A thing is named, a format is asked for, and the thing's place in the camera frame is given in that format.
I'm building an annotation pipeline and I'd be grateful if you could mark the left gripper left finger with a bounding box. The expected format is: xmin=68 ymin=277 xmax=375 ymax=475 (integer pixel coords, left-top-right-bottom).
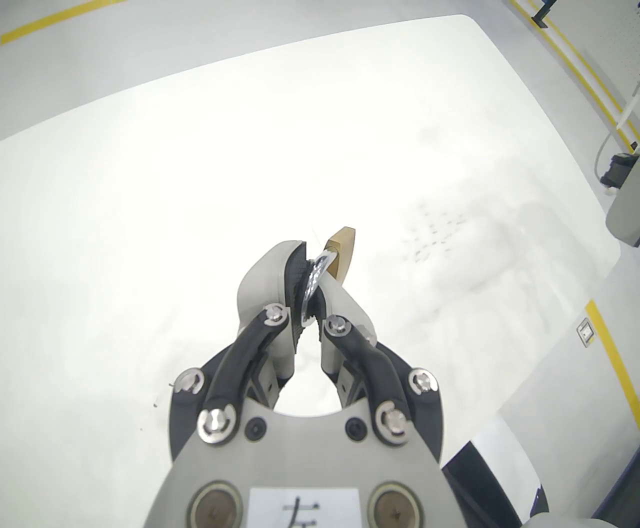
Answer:
xmin=169 ymin=240 xmax=312 ymax=463

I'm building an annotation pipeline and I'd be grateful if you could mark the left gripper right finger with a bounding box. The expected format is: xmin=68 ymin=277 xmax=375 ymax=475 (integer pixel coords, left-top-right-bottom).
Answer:
xmin=312 ymin=276 xmax=444 ymax=463

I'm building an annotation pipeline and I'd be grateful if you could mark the brass padlock with silver shackle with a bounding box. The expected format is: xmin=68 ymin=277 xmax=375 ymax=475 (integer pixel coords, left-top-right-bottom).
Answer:
xmin=300 ymin=226 xmax=357 ymax=327

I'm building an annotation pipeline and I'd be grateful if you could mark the robot body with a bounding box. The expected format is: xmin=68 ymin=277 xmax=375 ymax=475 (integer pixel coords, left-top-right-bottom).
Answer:
xmin=442 ymin=414 xmax=552 ymax=528

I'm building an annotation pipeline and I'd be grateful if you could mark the black device on floor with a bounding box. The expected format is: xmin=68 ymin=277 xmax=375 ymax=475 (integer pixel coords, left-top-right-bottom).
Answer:
xmin=600 ymin=152 xmax=640 ymax=190

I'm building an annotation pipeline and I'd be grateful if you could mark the dark partition foot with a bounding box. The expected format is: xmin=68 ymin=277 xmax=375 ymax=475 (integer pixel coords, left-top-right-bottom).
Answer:
xmin=531 ymin=0 xmax=559 ymax=29

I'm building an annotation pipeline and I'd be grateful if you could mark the thin white cable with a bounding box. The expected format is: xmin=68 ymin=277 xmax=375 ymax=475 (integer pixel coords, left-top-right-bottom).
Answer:
xmin=594 ymin=131 xmax=614 ymax=180

